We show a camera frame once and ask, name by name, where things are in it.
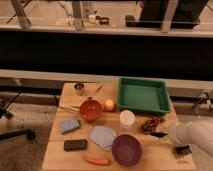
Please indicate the small metal cup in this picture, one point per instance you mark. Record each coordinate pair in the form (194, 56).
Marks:
(79, 88)

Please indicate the black brush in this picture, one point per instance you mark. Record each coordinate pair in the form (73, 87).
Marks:
(183, 150)

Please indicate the purple bowl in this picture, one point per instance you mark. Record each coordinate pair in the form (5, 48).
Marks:
(126, 150)

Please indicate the green plastic tray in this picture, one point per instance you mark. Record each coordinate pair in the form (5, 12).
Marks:
(143, 96)

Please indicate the wooden chopsticks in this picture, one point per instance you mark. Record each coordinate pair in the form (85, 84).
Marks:
(69, 108)

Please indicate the black eraser block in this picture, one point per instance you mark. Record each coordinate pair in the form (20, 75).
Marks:
(70, 145)

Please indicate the light blue cloth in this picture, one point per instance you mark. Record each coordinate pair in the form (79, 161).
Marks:
(103, 136)

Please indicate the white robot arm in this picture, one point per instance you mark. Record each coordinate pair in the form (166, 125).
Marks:
(197, 132)

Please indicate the bunch of dark grapes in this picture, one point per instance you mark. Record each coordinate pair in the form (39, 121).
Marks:
(151, 124)

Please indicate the peach fruit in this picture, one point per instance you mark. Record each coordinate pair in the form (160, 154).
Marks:
(109, 105)

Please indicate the white cup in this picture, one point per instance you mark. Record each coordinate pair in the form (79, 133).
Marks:
(127, 119)

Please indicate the metal spoon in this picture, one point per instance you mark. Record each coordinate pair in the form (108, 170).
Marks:
(95, 92)

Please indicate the blue sponge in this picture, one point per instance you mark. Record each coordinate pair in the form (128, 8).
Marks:
(69, 125)

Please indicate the orange bowl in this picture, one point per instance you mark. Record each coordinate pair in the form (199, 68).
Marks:
(90, 110)

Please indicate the orange carrot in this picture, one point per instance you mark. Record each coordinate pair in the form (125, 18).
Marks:
(97, 161)

